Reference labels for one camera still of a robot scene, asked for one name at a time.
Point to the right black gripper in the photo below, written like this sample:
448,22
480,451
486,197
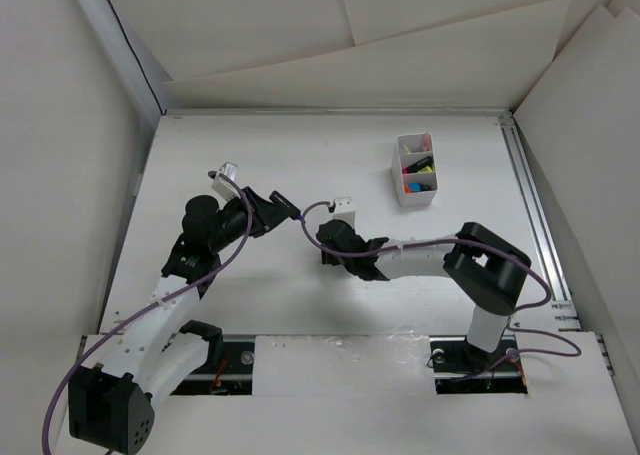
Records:
330,258

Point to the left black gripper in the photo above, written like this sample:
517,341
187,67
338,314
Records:
265,215

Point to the pink cap black highlighter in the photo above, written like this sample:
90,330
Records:
415,167

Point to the yellow cap black highlighter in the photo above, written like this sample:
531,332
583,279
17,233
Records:
430,167

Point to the pink clear pen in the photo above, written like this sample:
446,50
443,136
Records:
427,142

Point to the purple tip black highlighter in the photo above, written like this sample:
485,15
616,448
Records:
286,207

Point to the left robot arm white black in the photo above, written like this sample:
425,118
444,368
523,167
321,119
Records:
112,404

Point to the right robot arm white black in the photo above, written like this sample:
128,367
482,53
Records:
488,269

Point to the white compartment pen holder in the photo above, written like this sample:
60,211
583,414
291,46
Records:
401,160

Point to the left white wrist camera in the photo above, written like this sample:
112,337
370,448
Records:
222,181

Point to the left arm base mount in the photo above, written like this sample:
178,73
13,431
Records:
228,369

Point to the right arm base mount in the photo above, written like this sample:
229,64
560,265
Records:
460,368

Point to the aluminium rail right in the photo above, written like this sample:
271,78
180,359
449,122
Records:
562,304

